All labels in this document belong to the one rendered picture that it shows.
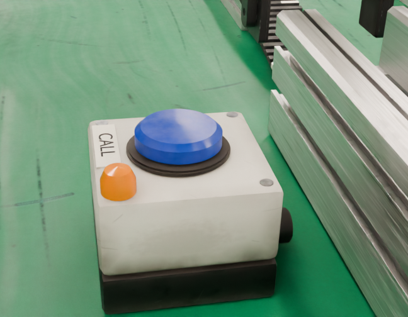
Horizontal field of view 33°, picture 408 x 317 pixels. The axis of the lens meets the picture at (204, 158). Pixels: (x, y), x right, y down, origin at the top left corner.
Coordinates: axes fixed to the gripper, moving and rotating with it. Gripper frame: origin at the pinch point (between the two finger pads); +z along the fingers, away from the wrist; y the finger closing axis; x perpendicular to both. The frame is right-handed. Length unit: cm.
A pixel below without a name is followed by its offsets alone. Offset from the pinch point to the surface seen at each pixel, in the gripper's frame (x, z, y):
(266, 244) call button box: 20.7, 3.2, 9.2
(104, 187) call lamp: 20.1, -0.2, 16.1
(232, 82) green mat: -3.9, 6.3, 4.8
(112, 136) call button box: 14.9, 0.3, 15.4
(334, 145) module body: 15.8, 1.2, 4.5
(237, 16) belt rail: -16.9, 5.4, 1.3
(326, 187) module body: 15.6, 3.8, 4.5
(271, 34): -8.1, 4.1, 0.6
